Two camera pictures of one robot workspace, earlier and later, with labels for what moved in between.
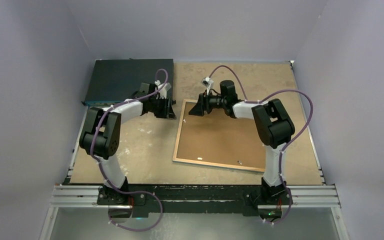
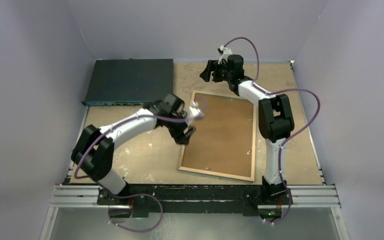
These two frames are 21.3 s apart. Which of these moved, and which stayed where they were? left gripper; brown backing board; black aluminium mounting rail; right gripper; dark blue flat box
Moved: right gripper; left gripper; brown backing board
Stayed: black aluminium mounting rail; dark blue flat box
